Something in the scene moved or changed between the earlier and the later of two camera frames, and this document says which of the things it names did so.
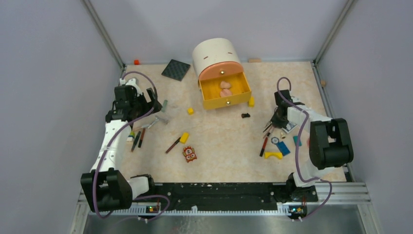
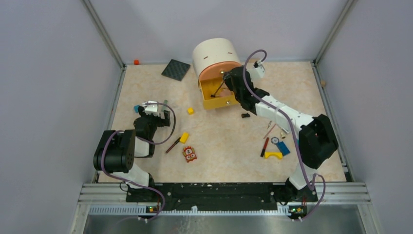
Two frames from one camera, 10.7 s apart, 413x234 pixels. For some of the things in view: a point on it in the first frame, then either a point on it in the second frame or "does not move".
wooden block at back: [254, 60] does not move
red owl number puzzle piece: [189, 152] does not move
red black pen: [263, 146] does not move
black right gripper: [276, 123] → [227, 80]
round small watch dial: [274, 140] does not move
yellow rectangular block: [184, 138] does not move
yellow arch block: [279, 154] does not move
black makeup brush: [268, 124] → [215, 95]
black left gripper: [147, 108] → [160, 122]
